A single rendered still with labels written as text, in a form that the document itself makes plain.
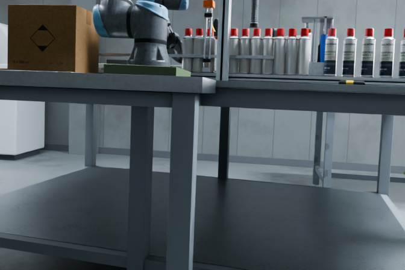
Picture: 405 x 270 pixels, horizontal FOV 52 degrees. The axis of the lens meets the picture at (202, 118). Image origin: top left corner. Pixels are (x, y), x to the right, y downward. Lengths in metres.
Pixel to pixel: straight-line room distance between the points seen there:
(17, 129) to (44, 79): 3.50
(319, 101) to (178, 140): 0.45
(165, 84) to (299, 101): 0.44
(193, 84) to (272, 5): 3.78
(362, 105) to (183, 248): 0.64
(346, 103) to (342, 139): 3.47
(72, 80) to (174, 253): 0.51
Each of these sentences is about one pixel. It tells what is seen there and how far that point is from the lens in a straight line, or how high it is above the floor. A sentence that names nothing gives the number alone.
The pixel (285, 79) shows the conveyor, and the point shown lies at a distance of 1.82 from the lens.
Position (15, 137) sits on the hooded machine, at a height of 0.24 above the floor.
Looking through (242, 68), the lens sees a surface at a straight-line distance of 1.88.
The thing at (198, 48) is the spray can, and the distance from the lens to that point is 1.93.
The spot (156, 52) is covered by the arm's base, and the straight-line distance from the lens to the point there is 1.45.
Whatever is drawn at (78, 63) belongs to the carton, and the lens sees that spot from 1.78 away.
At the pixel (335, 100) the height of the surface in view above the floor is 0.78.
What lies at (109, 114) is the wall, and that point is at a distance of 5.00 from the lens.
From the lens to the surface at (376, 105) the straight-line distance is 1.28.
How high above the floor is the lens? 0.80
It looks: 4 degrees down
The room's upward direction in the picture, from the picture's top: 2 degrees clockwise
